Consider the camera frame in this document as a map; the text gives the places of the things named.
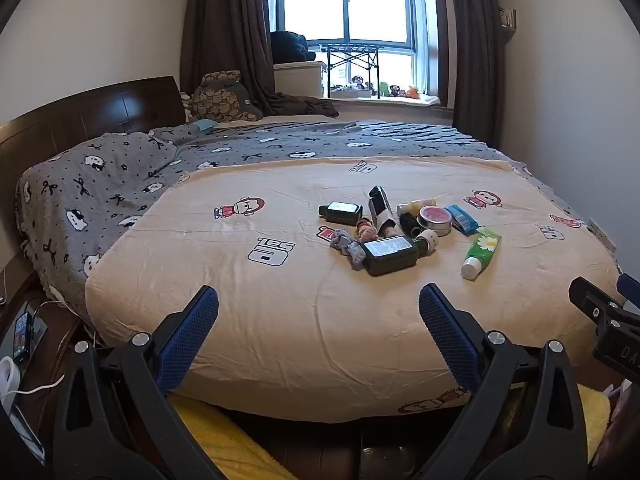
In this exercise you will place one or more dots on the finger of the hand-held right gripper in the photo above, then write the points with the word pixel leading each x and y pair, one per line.
pixel 587 295
pixel 629 287

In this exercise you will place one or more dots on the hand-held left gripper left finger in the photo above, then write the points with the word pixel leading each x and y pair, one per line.
pixel 190 340

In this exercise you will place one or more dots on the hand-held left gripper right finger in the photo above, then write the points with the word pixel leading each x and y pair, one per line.
pixel 450 340

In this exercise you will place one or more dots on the green tube with daisy print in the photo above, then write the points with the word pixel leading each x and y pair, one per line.
pixel 482 252

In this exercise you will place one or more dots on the round tin with pink lid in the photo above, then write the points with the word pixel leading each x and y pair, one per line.
pixel 435 219

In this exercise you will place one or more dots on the grey scrunchie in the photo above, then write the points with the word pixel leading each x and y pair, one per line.
pixel 347 249

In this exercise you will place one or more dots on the yellow fleece garment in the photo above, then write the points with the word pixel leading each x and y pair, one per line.
pixel 225 435

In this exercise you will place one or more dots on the large dark green bottle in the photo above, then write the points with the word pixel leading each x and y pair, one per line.
pixel 390 256

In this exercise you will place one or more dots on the small white-capped bottle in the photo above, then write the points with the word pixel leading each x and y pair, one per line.
pixel 430 236

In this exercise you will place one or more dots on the blue packet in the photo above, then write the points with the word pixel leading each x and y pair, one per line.
pixel 460 219

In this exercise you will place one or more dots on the black thread spool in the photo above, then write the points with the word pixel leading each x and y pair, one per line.
pixel 410 224

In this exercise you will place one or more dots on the brown nightstand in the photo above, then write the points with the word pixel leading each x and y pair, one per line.
pixel 55 350

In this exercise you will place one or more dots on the small yellow bottle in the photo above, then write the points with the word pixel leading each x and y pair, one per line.
pixel 412 207

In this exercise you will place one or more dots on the black and white tube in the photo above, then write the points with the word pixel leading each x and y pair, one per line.
pixel 380 210

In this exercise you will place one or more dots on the small dark green bottle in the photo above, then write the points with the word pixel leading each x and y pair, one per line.
pixel 345 212

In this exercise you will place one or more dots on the smartphone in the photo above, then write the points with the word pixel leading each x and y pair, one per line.
pixel 22 335

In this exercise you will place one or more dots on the grey printed blanket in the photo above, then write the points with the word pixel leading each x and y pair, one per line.
pixel 100 180

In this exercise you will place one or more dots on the white round object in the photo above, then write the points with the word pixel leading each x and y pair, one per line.
pixel 9 377

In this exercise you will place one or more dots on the teal packet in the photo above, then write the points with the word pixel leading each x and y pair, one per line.
pixel 202 125

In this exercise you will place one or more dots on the brown patterned pillow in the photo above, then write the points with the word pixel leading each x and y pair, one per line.
pixel 222 97

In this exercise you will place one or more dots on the orange toy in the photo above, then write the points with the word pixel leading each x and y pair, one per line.
pixel 412 91

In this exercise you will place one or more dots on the dark wooden headboard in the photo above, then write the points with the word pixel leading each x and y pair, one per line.
pixel 75 110

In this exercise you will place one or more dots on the green toy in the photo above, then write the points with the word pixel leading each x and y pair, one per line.
pixel 384 87

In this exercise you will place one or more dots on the plush monkey toy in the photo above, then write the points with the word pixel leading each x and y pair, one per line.
pixel 357 82

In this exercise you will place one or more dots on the dark curtain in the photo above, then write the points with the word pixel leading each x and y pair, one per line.
pixel 470 45
pixel 225 25

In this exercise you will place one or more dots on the white storage box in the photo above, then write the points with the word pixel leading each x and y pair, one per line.
pixel 299 77

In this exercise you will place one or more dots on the black folding rack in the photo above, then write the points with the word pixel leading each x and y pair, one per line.
pixel 352 67

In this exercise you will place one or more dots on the dark blue cloth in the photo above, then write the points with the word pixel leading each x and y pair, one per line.
pixel 292 45

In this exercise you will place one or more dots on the window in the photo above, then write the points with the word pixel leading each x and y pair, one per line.
pixel 375 5

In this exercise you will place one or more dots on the wall socket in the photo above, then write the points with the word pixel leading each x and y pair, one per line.
pixel 602 234

